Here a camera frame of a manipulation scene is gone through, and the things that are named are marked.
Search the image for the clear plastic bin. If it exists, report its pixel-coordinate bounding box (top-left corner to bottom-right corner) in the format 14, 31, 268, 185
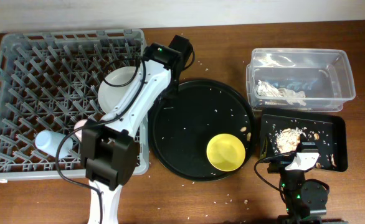
246, 48, 356, 112

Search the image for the yellow bowl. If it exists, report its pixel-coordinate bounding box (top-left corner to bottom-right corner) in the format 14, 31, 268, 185
206, 134, 246, 172

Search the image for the pink plastic cup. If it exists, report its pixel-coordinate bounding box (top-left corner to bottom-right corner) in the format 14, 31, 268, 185
73, 119, 88, 141

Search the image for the blue plastic cup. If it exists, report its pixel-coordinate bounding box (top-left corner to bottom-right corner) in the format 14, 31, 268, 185
35, 130, 73, 159

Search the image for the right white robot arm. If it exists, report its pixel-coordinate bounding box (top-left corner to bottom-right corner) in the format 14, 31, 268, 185
254, 142, 329, 224

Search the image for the grey round plate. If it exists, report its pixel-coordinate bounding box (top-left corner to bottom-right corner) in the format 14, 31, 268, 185
98, 67, 136, 114

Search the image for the round black tray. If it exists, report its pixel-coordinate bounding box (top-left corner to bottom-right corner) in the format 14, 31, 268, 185
148, 79, 258, 182

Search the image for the white napkin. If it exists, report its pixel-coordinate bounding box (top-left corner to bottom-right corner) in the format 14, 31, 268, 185
255, 80, 306, 106

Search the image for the black rectangular bin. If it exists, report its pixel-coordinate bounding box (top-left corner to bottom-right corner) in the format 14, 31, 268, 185
259, 108, 348, 172

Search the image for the grey plastic dishwasher rack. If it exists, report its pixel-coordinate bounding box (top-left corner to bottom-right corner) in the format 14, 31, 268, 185
0, 29, 146, 182

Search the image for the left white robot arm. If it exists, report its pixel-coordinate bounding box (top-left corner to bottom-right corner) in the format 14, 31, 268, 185
61, 35, 195, 223

